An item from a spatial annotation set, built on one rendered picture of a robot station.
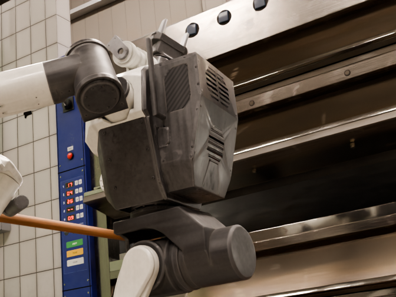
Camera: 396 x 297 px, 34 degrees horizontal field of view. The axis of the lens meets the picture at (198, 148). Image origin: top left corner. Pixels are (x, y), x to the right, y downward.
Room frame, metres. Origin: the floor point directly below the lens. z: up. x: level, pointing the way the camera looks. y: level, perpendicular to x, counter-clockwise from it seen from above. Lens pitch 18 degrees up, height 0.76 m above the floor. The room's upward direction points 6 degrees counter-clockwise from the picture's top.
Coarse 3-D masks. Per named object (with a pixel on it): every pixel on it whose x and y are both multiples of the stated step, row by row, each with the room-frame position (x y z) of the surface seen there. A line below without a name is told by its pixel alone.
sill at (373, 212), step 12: (384, 204) 2.04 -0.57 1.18; (336, 216) 2.12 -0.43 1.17; (348, 216) 2.10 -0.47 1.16; (360, 216) 2.08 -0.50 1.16; (372, 216) 2.06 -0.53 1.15; (384, 216) 2.05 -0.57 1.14; (276, 228) 2.23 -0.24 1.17; (288, 228) 2.21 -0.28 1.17; (300, 228) 2.19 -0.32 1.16; (312, 228) 2.17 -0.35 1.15; (324, 228) 2.15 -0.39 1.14; (252, 240) 2.28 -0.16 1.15; (264, 240) 2.26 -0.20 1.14; (120, 264) 2.57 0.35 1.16
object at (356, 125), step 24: (360, 120) 1.91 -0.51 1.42; (384, 120) 1.87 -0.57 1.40; (288, 144) 2.03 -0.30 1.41; (312, 144) 2.02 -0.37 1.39; (336, 144) 2.02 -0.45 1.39; (360, 144) 2.02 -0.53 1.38; (384, 144) 2.02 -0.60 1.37; (240, 168) 2.18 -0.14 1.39; (264, 168) 2.18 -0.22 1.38; (288, 168) 2.18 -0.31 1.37; (312, 168) 2.18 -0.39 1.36; (120, 216) 2.61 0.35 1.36
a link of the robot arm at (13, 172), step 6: (0, 156) 1.39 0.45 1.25; (0, 162) 1.38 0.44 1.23; (6, 162) 1.39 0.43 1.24; (0, 168) 1.38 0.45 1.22; (6, 168) 1.40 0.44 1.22; (12, 168) 1.42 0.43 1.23; (6, 174) 1.44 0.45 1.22; (12, 174) 1.43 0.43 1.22; (18, 174) 1.45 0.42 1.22; (18, 180) 1.46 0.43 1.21
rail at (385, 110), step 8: (376, 112) 1.89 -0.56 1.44; (384, 112) 1.87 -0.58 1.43; (344, 120) 1.94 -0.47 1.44; (352, 120) 1.92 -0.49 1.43; (312, 128) 1.99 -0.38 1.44; (320, 128) 1.98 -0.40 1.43; (328, 128) 1.96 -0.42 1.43; (288, 136) 2.03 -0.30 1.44; (296, 136) 2.02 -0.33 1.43; (256, 144) 2.09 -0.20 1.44; (264, 144) 2.08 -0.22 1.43; (240, 152) 2.12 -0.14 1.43; (88, 192) 2.47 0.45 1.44; (96, 192) 2.44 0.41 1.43
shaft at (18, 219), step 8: (0, 216) 1.71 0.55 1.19; (16, 216) 1.76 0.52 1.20; (24, 216) 1.79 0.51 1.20; (32, 216) 1.83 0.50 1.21; (16, 224) 1.78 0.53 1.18; (24, 224) 1.80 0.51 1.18; (32, 224) 1.82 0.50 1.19; (40, 224) 1.84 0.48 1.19; (48, 224) 1.87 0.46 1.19; (56, 224) 1.90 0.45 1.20; (64, 224) 1.93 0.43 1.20; (72, 224) 1.96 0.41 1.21; (72, 232) 1.98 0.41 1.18; (80, 232) 2.00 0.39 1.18; (88, 232) 2.03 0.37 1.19; (96, 232) 2.05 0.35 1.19; (104, 232) 2.09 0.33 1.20; (112, 232) 2.12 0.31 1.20
